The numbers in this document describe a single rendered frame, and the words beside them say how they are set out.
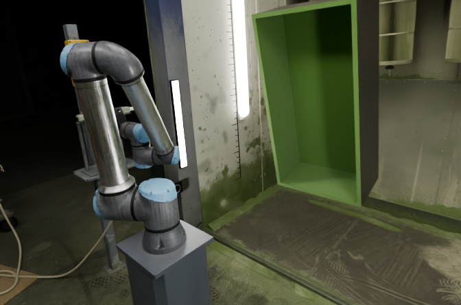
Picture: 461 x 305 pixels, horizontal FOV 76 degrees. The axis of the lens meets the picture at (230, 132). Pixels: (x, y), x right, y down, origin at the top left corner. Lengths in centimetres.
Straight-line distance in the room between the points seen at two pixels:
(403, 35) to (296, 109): 105
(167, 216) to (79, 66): 65
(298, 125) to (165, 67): 108
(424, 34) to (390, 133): 88
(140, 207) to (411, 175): 220
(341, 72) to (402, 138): 109
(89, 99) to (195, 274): 84
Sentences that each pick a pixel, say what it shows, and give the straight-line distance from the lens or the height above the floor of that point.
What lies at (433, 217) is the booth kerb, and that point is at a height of 13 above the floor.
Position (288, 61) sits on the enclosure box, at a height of 135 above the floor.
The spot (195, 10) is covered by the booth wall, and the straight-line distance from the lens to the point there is 226.
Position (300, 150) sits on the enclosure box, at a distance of 246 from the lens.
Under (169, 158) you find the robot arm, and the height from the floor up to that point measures 95.
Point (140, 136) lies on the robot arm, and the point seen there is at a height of 107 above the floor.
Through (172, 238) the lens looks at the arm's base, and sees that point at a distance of 133.
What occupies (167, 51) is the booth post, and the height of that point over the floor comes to 147.
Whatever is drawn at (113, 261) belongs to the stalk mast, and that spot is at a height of 7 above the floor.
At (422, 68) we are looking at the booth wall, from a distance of 312.
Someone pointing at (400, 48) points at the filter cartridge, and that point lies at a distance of 281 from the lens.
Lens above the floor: 141
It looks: 14 degrees down
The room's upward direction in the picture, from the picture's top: 4 degrees counter-clockwise
